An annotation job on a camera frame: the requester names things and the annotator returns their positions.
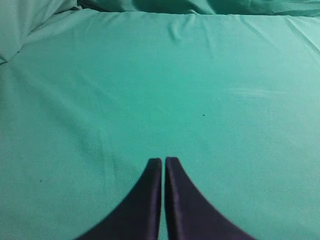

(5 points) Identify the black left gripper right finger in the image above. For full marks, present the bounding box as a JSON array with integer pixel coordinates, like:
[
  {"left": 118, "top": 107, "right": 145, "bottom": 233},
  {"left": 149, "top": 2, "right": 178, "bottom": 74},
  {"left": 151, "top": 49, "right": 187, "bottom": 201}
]
[{"left": 164, "top": 157, "right": 254, "bottom": 240}]

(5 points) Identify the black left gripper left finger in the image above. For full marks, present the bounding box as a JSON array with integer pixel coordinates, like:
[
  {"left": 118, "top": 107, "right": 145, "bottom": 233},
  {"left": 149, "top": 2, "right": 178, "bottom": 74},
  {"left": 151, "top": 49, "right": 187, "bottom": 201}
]
[{"left": 79, "top": 158, "right": 162, "bottom": 240}]

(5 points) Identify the green table cloth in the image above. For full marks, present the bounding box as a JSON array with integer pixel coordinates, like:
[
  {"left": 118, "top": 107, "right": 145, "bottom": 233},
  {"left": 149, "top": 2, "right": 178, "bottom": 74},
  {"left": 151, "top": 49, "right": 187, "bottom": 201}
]
[{"left": 0, "top": 9, "right": 320, "bottom": 240}]

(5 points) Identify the green backdrop cloth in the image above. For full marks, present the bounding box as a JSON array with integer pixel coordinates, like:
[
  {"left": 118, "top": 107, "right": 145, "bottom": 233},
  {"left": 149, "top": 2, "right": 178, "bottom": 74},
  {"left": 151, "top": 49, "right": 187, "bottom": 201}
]
[{"left": 0, "top": 0, "right": 320, "bottom": 63}]

